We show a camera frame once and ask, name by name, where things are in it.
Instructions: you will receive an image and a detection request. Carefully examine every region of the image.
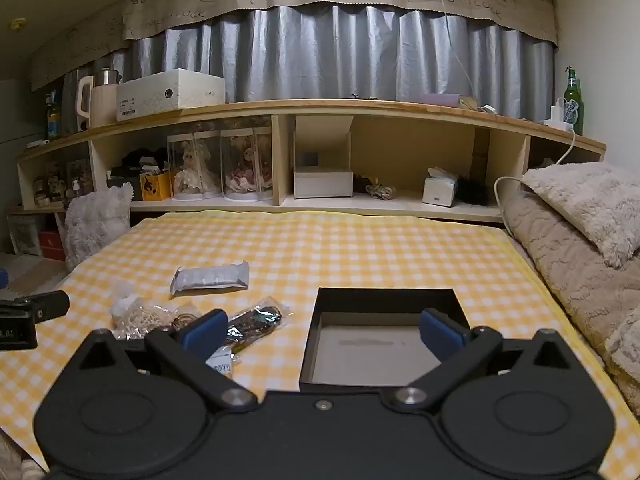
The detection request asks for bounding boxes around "yellow checkered sheet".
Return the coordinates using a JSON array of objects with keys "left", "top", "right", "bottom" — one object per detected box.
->
[{"left": 0, "top": 210, "right": 640, "bottom": 472}]

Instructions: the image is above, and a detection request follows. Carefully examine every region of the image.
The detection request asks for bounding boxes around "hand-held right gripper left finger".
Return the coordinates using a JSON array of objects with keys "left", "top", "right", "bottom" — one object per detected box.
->
[{"left": 75, "top": 308, "right": 259, "bottom": 413}]

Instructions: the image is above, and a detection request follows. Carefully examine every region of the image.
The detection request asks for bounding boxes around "grey foil packet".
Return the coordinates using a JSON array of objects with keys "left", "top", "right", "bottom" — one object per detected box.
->
[{"left": 169, "top": 260, "right": 250, "bottom": 297}]

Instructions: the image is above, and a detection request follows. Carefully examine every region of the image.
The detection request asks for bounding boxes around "white tissue box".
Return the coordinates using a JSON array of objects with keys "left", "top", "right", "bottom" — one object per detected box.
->
[{"left": 422, "top": 167, "right": 459, "bottom": 207}]

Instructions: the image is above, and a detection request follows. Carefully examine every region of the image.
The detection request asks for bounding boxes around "white printed packet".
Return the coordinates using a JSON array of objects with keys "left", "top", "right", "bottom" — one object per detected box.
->
[{"left": 205, "top": 349, "right": 237, "bottom": 377}]

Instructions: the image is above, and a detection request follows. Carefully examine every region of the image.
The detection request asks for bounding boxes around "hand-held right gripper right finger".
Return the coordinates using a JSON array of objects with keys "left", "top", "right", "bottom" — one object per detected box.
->
[{"left": 382, "top": 308, "right": 572, "bottom": 413}]

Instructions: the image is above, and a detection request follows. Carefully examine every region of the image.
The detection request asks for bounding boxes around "red dress doll case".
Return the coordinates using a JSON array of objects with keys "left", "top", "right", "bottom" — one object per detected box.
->
[{"left": 220, "top": 127, "right": 275, "bottom": 201}]

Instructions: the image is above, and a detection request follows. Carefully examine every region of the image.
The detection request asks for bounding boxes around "pale pink thermos jug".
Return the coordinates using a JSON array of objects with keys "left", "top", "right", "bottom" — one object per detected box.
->
[{"left": 89, "top": 83, "right": 121, "bottom": 129}]

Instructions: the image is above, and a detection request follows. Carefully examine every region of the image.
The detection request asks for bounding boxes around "black fluffy item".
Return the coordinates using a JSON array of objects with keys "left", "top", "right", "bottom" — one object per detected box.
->
[{"left": 452, "top": 177, "right": 494, "bottom": 208}]

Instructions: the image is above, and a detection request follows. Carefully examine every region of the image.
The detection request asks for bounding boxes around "white charger cable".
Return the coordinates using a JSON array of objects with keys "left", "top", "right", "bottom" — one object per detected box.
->
[{"left": 493, "top": 127, "right": 577, "bottom": 212}]

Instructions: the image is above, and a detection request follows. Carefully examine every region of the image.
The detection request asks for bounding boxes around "grey curtain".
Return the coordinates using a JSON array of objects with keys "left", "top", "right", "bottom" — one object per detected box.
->
[{"left": 61, "top": 4, "right": 556, "bottom": 122}]

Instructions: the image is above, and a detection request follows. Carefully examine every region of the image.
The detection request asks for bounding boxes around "green beer bottle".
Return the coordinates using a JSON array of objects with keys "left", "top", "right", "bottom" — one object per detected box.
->
[{"left": 563, "top": 67, "right": 585, "bottom": 136}]

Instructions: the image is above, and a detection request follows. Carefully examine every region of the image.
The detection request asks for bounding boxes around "black cardboard box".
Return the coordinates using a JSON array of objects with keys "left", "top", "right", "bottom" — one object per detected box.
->
[{"left": 299, "top": 287, "right": 471, "bottom": 394}]

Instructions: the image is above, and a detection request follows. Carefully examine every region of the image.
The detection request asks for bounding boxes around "wooden shelf unit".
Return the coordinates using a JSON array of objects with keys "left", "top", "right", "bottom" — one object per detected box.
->
[{"left": 16, "top": 99, "right": 607, "bottom": 224}]

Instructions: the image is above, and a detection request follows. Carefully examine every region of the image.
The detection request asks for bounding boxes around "clear bag of white cloth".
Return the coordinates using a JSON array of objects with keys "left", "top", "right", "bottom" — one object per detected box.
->
[{"left": 110, "top": 284, "right": 172, "bottom": 339}]

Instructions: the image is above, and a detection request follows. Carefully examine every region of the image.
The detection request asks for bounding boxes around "red box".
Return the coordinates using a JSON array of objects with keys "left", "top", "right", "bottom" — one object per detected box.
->
[{"left": 39, "top": 230, "right": 67, "bottom": 262}]

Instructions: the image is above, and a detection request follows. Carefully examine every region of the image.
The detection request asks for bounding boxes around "purple flat box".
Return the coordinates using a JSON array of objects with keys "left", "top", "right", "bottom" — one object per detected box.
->
[{"left": 419, "top": 93, "right": 475, "bottom": 108}]

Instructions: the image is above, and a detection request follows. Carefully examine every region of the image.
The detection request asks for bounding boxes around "yellow printed box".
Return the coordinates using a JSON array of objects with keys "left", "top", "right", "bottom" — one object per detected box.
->
[{"left": 139, "top": 170, "right": 174, "bottom": 202}]

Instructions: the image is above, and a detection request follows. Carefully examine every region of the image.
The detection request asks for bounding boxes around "fluffy beige pillow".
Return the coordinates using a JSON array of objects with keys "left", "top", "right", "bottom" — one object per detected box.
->
[{"left": 520, "top": 161, "right": 640, "bottom": 269}]

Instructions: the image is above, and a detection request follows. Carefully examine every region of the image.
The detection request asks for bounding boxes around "clear bag of rings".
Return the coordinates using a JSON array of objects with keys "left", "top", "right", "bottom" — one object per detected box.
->
[{"left": 169, "top": 302, "right": 203, "bottom": 332}]

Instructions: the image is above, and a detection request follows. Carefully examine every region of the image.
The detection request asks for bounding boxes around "small figurines group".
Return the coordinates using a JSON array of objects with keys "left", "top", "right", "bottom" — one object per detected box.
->
[{"left": 32, "top": 159, "right": 94, "bottom": 209}]

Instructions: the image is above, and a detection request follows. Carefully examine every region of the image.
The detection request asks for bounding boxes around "clear bag with dark item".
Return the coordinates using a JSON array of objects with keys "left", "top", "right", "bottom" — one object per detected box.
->
[{"left": 226, "top": 304, "right": 296, "bottom": 357}]

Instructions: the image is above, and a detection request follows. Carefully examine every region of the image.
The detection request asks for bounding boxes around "white fluffy cushion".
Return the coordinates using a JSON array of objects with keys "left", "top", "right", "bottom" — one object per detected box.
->
[{"left": 63, "top": 182, "right": 135, "bottom": 272}]

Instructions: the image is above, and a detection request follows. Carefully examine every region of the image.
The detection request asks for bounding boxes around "cream dress doll case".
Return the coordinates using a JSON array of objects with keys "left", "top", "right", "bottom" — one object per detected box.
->
[{"left": 167, "top": 131, "right": 224, "bottom": 201}]

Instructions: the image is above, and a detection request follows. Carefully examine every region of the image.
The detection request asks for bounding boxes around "white charger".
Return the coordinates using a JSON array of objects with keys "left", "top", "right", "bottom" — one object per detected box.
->
[{"left": 544, "top": 104, "right": 576, "bottom": 129}]

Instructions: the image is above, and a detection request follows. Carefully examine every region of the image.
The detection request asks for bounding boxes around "dark glass bottle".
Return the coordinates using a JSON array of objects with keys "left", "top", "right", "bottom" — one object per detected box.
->
[{"left": 46, "top": 92, "right": 61, "bottom": 141}]

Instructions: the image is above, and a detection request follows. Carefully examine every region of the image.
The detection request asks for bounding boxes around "open white box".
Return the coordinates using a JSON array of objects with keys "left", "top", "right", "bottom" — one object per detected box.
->
[{"left": 293, "top": 115, "right": 355, "bottom": 199}]

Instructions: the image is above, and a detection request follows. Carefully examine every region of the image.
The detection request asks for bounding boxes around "hanging white cord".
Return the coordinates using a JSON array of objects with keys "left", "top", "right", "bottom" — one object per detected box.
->
[{"left": 433, "top": 0, "right": 480, "bottom": 107}]

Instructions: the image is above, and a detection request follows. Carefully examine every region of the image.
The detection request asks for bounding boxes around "white speckled storage box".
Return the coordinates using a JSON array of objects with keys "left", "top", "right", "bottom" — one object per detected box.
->
[{"left": 116, "top": 68, "right": 226, "bottom": 122}]

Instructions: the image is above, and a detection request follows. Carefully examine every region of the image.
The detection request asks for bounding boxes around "brown fleece blanket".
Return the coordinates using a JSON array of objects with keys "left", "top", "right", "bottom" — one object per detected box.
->
[{"left": 502, "top": 192, "right": 640, "bottom": 387}]

